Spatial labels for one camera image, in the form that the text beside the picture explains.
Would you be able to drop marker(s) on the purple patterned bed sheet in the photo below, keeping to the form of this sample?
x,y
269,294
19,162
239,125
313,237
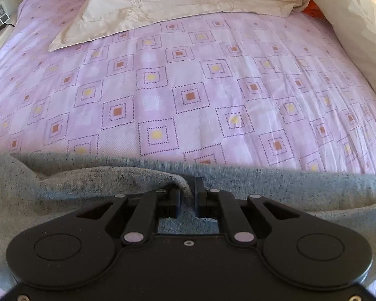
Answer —
x,y
188,69

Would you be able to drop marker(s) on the grey pants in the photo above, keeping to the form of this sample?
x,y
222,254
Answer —
x,y
269,182

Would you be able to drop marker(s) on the white charger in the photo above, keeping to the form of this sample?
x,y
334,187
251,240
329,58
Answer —
x,y
3,17

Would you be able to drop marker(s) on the wall socket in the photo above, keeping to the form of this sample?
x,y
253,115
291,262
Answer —
x,y
0,7

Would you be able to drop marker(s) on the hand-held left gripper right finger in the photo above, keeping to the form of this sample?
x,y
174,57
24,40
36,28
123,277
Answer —
x,y
200,200

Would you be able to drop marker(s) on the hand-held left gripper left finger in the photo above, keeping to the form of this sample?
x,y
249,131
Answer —
x,y
172,205

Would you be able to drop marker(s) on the orange cloth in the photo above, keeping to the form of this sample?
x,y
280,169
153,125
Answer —
x,y
313,9

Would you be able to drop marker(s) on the cream duvet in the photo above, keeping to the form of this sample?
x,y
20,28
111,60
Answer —
x,y
357,37

